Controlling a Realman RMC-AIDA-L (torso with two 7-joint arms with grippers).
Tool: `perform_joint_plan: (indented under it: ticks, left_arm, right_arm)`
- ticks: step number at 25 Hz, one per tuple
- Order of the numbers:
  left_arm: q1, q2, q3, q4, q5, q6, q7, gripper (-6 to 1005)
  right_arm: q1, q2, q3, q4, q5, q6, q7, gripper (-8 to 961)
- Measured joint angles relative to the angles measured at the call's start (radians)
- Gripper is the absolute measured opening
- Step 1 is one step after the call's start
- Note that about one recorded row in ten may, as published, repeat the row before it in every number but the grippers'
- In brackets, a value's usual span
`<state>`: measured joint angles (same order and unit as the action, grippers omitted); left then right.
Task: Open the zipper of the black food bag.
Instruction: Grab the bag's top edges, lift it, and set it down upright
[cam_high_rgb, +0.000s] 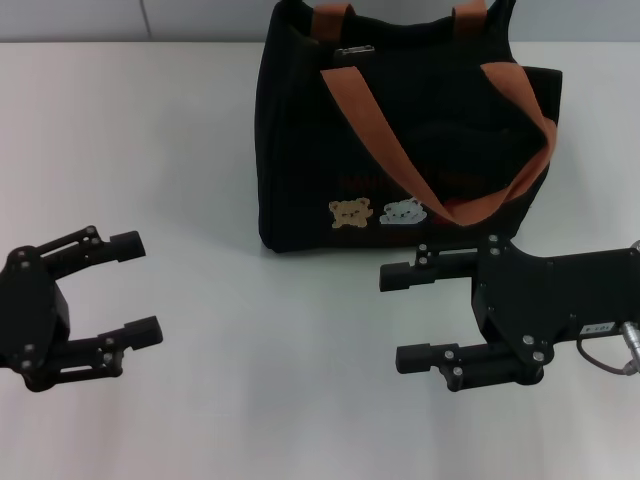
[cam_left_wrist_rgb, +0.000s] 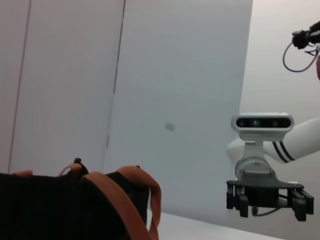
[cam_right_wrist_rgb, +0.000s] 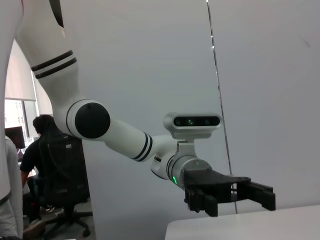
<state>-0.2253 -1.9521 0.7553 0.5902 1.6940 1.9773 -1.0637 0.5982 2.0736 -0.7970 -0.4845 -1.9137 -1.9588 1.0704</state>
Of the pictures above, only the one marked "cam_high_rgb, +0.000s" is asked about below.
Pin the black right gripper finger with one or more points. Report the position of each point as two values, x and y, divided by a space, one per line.
415 357
400 277

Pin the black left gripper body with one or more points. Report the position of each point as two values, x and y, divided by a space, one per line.
30 305

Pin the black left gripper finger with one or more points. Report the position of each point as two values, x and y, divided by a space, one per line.
125 246
142 332

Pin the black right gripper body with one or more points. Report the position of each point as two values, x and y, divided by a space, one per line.
550 290

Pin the silver zipper pull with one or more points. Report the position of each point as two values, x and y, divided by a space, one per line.
356 50

